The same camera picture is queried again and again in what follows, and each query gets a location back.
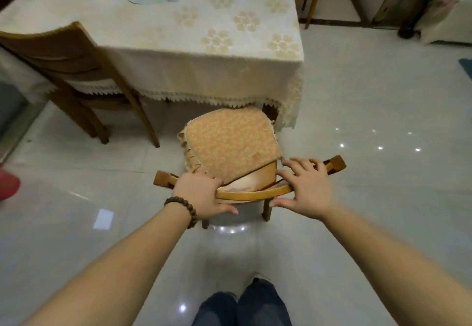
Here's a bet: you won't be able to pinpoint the person's right hand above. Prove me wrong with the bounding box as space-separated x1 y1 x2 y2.
269 157 334 221

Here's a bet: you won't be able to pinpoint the person's left hand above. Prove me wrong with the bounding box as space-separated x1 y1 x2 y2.
172 172 239 221

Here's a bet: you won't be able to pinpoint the red plastic waste basket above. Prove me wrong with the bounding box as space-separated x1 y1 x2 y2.
0 167 22 202

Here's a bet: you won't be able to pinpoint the person's left forearm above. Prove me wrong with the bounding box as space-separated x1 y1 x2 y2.
22 207 192 326

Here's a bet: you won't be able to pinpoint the person's right forearm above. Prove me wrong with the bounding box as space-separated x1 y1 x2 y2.
321 204 472 326

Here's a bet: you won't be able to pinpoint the blue jeans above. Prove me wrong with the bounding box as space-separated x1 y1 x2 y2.
191 279 292 326

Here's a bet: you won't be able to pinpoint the dining table with cream tablecloth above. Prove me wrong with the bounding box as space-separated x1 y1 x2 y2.
0 0 305 131

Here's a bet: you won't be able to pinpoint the black vase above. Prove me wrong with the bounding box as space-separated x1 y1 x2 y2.
397 19 422 40

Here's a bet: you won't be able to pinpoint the gold framed glass sliding door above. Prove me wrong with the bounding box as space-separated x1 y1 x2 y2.
0 82 47 162

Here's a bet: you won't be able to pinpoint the brown bead bracelet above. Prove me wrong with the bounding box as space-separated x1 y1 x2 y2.
164 196 199 230

